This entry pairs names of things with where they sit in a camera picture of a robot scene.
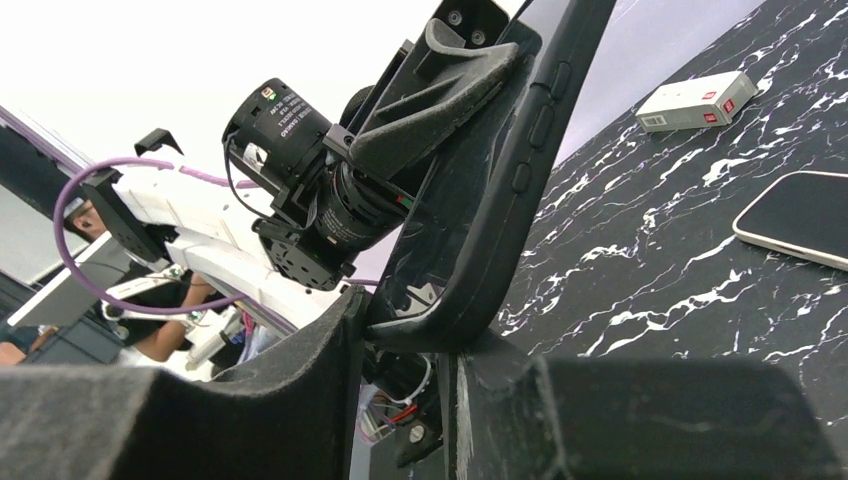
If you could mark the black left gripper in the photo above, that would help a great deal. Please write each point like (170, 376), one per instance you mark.
(339, 187)

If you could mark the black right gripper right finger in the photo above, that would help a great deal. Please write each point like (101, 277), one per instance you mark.
(507, 415)

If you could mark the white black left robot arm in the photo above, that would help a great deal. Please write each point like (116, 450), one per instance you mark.
(161, 211)

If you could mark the black phone case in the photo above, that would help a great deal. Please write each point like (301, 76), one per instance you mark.
(458, 250)

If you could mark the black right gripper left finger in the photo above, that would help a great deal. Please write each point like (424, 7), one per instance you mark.
(288, 413)

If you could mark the black screen smartphone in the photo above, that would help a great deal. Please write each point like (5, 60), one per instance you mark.
(801, 214)

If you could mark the white red small box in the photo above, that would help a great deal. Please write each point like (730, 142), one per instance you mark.
(703, 102)

